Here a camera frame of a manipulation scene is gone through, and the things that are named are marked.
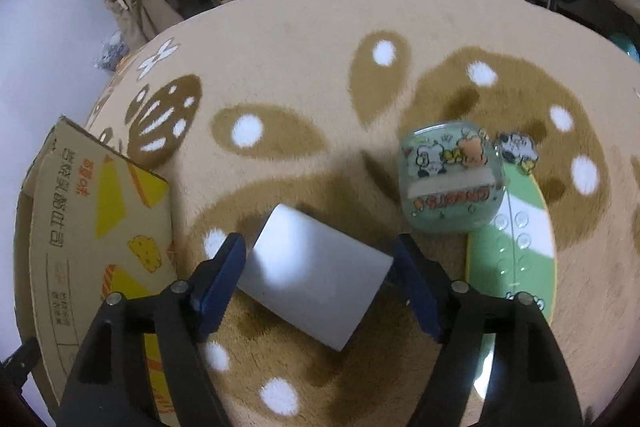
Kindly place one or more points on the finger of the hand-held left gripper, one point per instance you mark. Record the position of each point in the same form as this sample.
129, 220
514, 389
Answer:
20, 359

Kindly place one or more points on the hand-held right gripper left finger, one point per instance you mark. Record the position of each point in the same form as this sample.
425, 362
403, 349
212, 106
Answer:
222, 287

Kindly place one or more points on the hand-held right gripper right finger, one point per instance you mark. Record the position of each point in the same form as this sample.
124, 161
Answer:
417, 292

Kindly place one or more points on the white paper roll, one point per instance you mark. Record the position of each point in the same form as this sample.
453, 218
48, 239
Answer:
310, 277

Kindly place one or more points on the brown cardboard box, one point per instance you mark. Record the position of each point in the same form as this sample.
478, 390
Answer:
85, 232

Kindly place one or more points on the green striped oval board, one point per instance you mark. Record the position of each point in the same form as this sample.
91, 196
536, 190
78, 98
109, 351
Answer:
520, 242

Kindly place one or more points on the green cartoon round case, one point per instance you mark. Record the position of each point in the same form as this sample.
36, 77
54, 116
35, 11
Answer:
450, 177

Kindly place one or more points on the beige patterned rug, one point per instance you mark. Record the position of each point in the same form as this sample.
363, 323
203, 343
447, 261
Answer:
350, 107

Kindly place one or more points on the teal round object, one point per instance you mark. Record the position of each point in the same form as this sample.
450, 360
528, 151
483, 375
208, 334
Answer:
625, 44

